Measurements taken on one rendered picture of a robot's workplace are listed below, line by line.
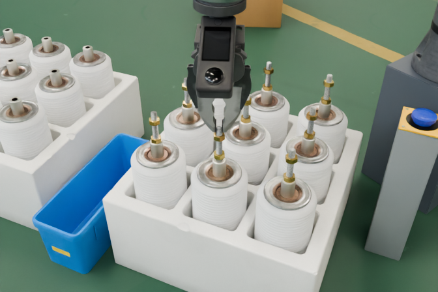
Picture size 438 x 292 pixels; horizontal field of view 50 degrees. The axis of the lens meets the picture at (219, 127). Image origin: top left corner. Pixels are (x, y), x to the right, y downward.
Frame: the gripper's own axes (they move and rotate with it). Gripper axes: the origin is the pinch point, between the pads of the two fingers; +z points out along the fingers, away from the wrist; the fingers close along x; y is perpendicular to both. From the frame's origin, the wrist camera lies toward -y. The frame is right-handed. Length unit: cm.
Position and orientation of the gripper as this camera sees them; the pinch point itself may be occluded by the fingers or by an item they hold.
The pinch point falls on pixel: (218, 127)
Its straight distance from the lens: 72.8
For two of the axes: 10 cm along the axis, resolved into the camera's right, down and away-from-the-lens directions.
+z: 0.0, 8.0, 6.0
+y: 0.4, -6.0, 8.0
